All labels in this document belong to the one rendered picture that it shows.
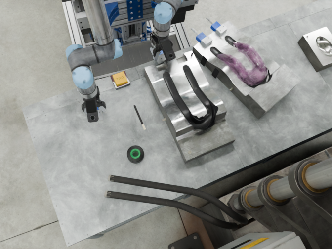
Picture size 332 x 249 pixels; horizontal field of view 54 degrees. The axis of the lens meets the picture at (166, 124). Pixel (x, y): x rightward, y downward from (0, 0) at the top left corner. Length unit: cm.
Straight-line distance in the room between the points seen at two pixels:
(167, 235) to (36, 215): 89
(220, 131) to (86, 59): 69
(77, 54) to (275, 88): 93
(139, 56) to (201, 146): 112
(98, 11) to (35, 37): 169
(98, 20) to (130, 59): 118
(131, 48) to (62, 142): 110
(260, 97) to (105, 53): 76
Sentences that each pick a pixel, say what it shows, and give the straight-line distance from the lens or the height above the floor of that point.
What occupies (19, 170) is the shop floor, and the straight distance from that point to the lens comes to 253.
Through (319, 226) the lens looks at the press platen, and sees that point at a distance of 116.
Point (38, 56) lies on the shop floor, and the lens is 283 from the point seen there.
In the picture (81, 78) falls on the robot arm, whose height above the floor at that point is 120.
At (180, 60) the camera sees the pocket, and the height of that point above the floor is 86.
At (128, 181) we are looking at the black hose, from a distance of 150.
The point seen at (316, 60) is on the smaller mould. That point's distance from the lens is 192.
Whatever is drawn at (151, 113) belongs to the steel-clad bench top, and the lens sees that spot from 163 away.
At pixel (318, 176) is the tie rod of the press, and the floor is 161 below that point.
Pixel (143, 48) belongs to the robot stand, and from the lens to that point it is 249.
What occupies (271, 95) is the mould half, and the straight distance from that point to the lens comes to 166.
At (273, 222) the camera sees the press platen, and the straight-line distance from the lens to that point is 138.
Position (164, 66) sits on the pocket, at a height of 86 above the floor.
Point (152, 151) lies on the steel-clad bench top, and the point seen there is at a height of 80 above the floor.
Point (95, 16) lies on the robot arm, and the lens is 128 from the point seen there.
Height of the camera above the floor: 232
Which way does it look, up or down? 71 degrees down
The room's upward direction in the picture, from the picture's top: 9 degrees clockwise
